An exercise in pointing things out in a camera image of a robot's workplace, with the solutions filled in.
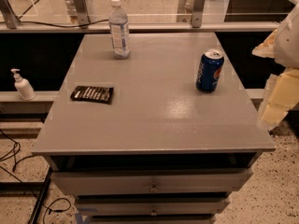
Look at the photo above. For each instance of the lower grey drawer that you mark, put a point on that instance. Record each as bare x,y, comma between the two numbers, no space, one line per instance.
152,206

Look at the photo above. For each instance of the black floor rail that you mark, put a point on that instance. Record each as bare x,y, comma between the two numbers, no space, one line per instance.
40,198

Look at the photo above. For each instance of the grey drawer cabinet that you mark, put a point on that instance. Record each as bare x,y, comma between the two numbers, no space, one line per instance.
157,120

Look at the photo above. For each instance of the right metal glass bracket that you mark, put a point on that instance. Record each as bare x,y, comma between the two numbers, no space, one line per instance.
190,11

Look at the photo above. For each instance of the clear plastic water bottle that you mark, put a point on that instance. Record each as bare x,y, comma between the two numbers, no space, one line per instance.
119,30

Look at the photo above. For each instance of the grey drawer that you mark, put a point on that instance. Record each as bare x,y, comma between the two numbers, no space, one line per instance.
114,183
152,206

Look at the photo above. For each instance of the dark snack packet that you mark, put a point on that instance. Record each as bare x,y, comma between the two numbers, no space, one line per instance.
93,94

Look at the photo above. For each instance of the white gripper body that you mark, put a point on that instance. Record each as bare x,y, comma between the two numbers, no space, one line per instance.
288,46

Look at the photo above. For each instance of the white pump lotion bottle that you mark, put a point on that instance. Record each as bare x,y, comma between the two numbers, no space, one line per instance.
23,86

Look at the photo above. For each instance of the metal glass bracket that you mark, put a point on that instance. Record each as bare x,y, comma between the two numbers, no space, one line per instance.
78,12
190,11

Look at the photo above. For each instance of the left metal glass bracket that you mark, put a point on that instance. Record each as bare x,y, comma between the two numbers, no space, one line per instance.
78,12

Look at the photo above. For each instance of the blue pepsi can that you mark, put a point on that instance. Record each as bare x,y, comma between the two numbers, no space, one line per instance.
209,70

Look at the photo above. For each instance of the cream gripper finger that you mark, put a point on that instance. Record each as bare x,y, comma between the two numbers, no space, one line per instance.
266,49
280,95

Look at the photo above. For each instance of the far left metal bracket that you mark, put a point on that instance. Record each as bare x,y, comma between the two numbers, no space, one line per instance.
10,18

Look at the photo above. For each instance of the upper grey drawer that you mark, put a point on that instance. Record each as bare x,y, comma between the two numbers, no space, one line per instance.
114,183

